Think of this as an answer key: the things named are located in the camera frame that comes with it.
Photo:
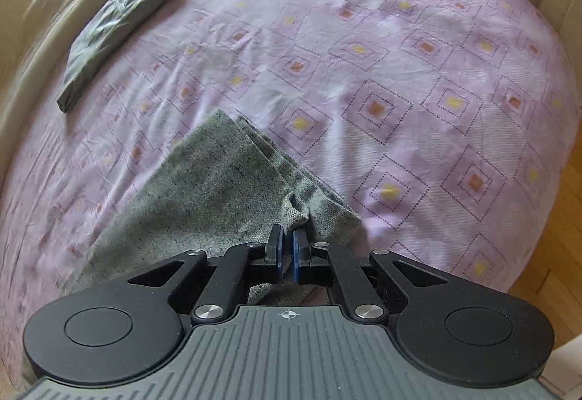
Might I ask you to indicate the dark grey folded garment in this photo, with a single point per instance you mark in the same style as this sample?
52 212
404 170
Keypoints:
113 27

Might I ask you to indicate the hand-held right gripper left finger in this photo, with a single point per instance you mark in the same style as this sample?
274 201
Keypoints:
278 255

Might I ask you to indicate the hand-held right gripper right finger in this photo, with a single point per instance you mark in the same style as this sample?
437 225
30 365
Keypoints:
298 258

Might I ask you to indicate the purple patterned bedsheet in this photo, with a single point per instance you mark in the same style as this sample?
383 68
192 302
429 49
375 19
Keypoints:
363 63

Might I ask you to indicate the light grey pants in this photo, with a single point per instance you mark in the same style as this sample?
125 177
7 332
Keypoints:
218 190

